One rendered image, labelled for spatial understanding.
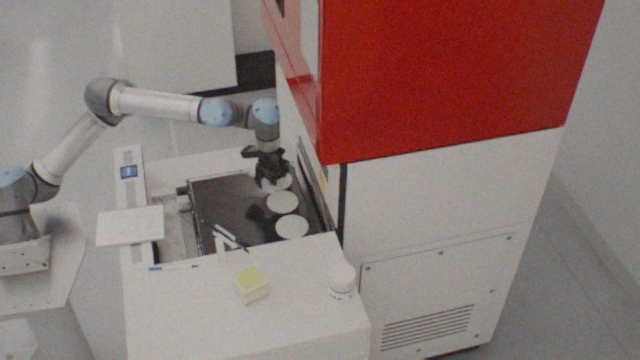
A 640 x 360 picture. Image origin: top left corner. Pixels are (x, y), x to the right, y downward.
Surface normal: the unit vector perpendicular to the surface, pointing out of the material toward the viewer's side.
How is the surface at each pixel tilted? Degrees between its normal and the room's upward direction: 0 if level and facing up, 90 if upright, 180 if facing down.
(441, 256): 90
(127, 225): 0
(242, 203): 0
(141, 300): 0
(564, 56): 90
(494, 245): 90
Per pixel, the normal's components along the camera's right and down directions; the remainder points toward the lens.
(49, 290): 0.00, -0.72
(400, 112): 0.26, 0.67
